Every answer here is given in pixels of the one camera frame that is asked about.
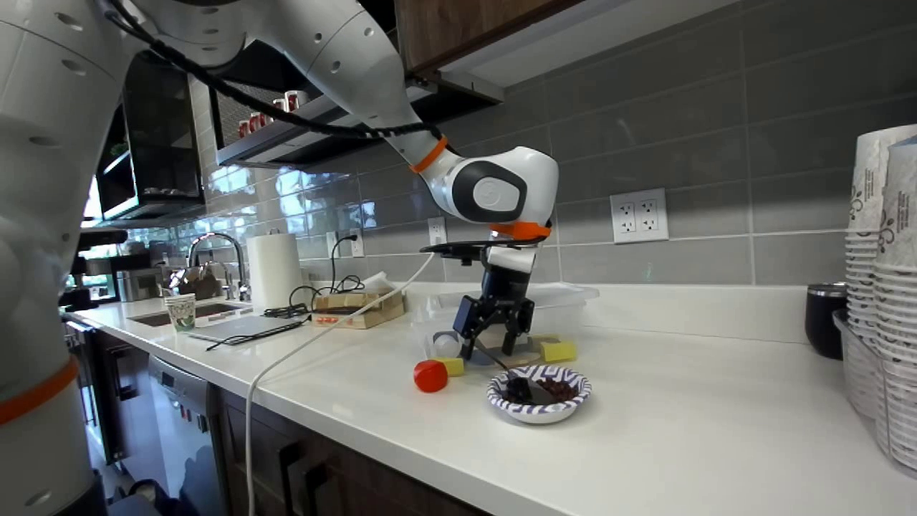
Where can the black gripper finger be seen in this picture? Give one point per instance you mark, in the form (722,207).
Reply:
(468,336)
(518,336)

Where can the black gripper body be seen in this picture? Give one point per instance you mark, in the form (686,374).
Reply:
(505,288)

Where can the grey cake slicer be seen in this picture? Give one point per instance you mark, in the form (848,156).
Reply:
(511,381)

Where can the blue patterned paper bowl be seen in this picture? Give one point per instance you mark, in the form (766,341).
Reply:
(563,405)

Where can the yellow sponge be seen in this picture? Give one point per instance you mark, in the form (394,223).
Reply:
(556,351)
(451,365)

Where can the clear plastic storage bin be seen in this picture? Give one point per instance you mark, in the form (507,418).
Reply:
(558,325)

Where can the red ball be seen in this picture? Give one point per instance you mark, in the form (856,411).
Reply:
(431,377)

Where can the yellow flat box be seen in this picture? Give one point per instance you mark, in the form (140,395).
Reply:
(368,319)

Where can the brown cardboard box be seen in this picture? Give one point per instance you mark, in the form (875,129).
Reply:
(346,299)

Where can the thin black tap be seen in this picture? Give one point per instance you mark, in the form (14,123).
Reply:
(332,262)

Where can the dark wooden lower cabinet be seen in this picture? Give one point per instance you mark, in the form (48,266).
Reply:
(382,488)

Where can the white paper towel roll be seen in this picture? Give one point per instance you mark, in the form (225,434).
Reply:
(272,272)

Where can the dark flat tray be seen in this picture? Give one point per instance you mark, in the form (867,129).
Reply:
(249,326)

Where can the chrome sink faucet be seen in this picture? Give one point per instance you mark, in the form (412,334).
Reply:
(237,272)

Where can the wooden upper cabinet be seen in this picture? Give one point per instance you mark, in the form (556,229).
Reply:
(458,24)

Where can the red white mug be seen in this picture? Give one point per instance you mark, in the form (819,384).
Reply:
(289,101)

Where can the small green print cup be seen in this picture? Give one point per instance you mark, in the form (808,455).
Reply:
(182,314)

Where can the stainless dishwasher front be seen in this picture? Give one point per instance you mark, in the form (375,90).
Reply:
(182,430)

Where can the black mug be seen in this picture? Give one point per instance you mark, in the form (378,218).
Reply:
(824,319)

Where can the kitchen sink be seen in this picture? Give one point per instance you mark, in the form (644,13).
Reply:
(157,316)

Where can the stack of paper cups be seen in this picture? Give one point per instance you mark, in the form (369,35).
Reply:
(904,288)
(862,218)

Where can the black microwave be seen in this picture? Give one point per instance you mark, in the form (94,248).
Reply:
(157,143)

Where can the black coffee machine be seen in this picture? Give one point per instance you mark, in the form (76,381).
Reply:
(103,266)

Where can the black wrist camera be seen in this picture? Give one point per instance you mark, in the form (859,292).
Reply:
(461,249)

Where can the white wall outlet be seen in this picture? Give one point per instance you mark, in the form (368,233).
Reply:
(636,215)
(437,233)

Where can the wall shelf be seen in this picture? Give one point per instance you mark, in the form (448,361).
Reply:
(286,143)

